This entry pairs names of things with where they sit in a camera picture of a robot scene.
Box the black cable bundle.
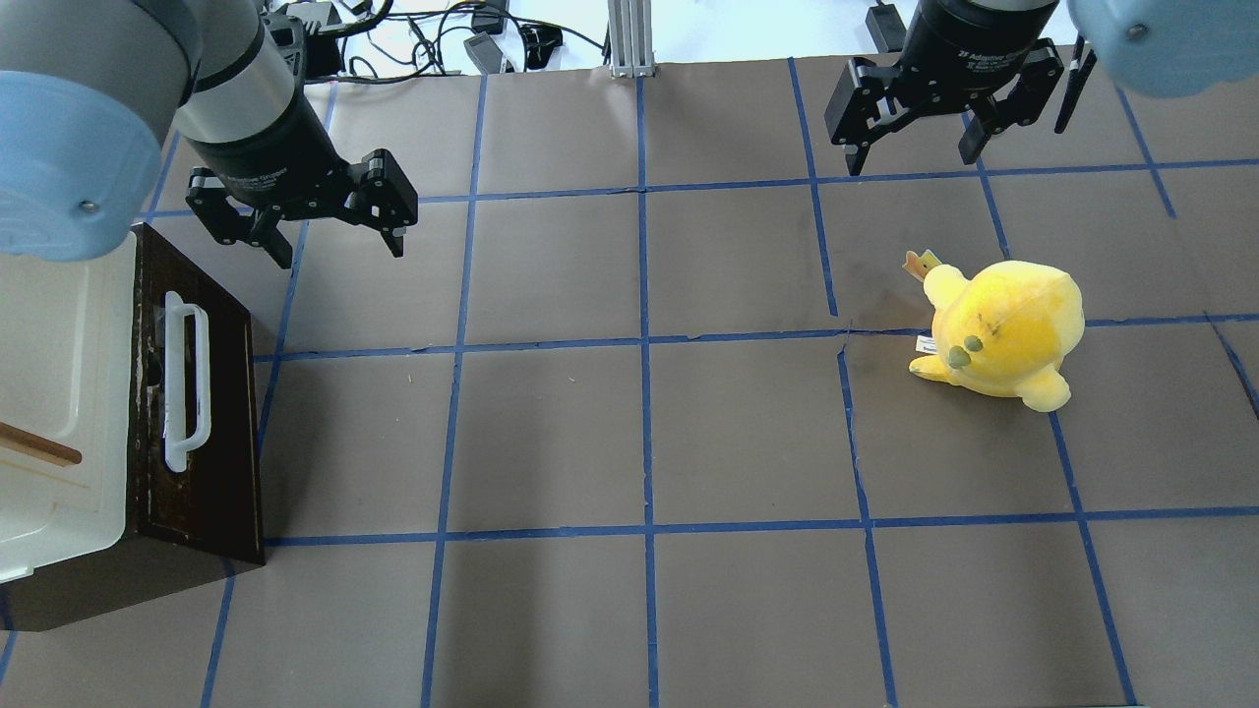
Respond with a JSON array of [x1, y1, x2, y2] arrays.
[[295, 0, 606, 84]]

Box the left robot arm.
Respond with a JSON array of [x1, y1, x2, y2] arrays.
[[1, 1, 418, 268]]

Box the black power adapter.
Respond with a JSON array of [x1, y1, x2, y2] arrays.
[[463, 31, 516, 76]]

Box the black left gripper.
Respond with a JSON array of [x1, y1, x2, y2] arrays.
[[186, 93, 419, 270]]

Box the aluminium frame post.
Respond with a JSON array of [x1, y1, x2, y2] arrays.
[[606, 1, 657, 78]]

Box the cream cabinet box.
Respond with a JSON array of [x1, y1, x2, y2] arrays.
[[1, 236, 138, 582]]

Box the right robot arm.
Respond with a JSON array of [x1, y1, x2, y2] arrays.
[[823, 1, 1258, 176]]

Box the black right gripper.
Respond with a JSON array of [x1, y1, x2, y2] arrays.
[[823, 1, 1064, 176]]

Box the yellow plush toy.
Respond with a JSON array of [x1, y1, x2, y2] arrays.
[[903, 249, 1087, 413]]

